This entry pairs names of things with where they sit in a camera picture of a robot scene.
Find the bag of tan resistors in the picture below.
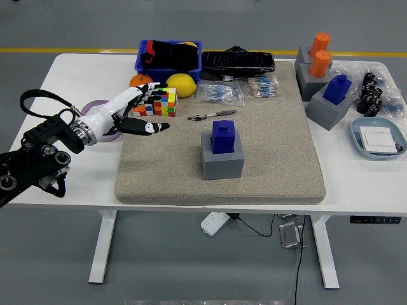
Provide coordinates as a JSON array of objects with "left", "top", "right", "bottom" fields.
[{"left": 237, "top": 76, "right": 280, "bottom": 98}]

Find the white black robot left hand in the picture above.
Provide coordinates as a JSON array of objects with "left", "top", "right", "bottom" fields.
[{"left": 76, "top": 81, "right": 171, "bottom": 147}]

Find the bag of blue resistors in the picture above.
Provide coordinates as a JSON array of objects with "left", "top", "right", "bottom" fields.
[{"left": 195, "top": 79, "right": 245, "bottom": 106}]

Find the yellow lemon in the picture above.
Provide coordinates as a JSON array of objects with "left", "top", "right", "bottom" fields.
[{"left": 165, "top": 73, "right": 197, "bottom": 98}]

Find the black cable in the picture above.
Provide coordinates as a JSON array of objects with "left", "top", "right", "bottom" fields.
[{"left": 294, "top": 215, "right": 307, "bottom": 305}]

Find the colourful puzzle cube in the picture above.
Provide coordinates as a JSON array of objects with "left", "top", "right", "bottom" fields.
[
  {"left": 132, "top": 104, "right": 155, "bottom": 118},
  {"left": 153, "top": 88, "right": 177, "bottom": 118}
]

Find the small metal hand tool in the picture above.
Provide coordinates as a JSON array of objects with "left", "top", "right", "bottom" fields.
[{"left": 186, "top": 109, "right": 238, "bottom": 122}]

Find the blue square seal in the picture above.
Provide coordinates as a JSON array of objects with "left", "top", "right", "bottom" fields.
[
  {"left": 322, "top": 74, "right": 352, "bottom": 105},
  {"left": 212, "top": 119, "right": 237, "bottom": 154}
]

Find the bag of blue components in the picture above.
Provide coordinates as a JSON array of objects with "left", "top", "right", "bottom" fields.
[{"left": 380, "top": 90, "right": 407, "bottom": 121}]

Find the light blue tray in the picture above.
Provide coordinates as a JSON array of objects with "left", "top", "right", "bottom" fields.
[{"left": 350, "top": 117, "right": 407, "bottom": 161}]

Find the black cloth with red trim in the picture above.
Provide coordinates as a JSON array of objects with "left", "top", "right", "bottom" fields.
[{"left": 140, "top": 39, "right": 200, "bottom": 71}]

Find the white power strip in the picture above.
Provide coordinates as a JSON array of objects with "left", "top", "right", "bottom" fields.
[{"left": 200, "top": 212, "right": 230, "bottom": 236}]

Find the white table leg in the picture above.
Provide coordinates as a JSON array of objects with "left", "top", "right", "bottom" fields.
[
  {"left": 310, "top": 215, "right": 340, "bottom": 290},
  {"left": 88, "top": 209, "right": 118, "bottom": 285}
]

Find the orange fruit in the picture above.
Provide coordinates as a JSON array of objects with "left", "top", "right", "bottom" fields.
[{"left": 129, "top": 74, "right": 155, "bottom": 88}]

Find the grey-brown mat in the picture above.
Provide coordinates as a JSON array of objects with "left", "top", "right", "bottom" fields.
[{"left": 114, "top": 60, "right": 327, "bottom": 206}]

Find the blue plastic bin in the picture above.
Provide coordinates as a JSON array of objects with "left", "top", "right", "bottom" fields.
[{"left": 134, "top": 39, "right": 203, "bottom": 84}]

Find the white switch panel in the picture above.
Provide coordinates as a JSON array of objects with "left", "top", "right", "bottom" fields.
[{"left": 359, "top": 126, "right": 402, "bottom": 156}]

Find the grey round seal holder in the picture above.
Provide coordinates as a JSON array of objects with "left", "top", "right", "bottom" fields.
[
  {"left": 296, "top": 62, "right": 333, "bottom": 102},
  {"left": 294, "top": 46, "right": 314, "bottom": 77}
]

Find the purple tray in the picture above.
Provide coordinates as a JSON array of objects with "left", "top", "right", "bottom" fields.
[{"left": 80, "top": 99, "right": 123, "bottom": 143}]

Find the black plug with cord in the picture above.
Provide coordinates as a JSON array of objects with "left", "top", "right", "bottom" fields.
[{"left": 229, "top": 212, "right": 276, "bottom": 238}]

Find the bag of black capacitors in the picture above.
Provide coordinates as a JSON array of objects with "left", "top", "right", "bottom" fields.
[{"left": 333, "top": 60, "right": 402, "bottom": 118}]

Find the grey square seal holder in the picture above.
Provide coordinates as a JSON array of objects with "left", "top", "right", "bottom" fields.
[
  {"left": 306, "top": 83, "right": 355, "bottom": 131},
  {"left": 200, "top": 130, "right": 245, "bottom": 181}
]

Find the black table control panel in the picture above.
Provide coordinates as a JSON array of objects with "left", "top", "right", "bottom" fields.
[{"left": 349, "top": 215, "right": 401, "bottom": 224}]

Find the orange cylinder seal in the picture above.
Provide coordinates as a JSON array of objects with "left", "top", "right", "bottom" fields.
[
  {"left": 308, "top": 50, "right": 332, "bottom": 79},
  {"left": 308, "top": 32, "right": 331, "bottom": 58}
]

